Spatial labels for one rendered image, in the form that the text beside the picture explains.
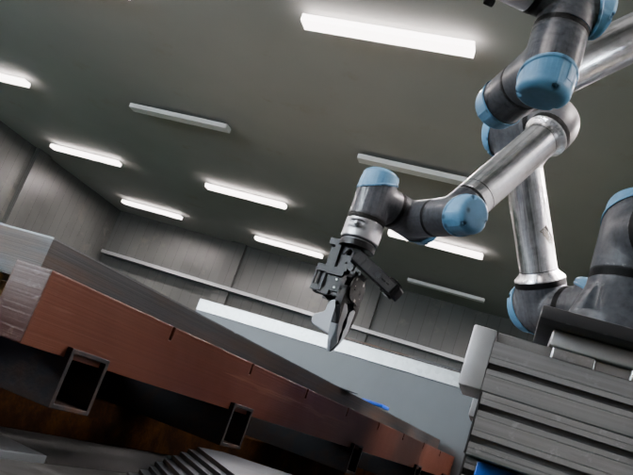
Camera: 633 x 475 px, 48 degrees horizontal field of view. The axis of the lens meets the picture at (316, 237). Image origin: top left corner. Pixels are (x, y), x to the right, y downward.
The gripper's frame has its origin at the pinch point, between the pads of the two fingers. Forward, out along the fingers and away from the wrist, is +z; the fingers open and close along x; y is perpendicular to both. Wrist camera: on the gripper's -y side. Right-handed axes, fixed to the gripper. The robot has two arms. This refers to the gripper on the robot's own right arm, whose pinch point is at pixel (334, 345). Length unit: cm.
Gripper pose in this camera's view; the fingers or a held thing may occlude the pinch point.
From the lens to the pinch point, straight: 134.2
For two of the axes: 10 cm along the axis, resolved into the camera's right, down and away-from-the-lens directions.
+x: -3.6, -3.5, -8.6
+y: -8.8, -1.9, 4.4
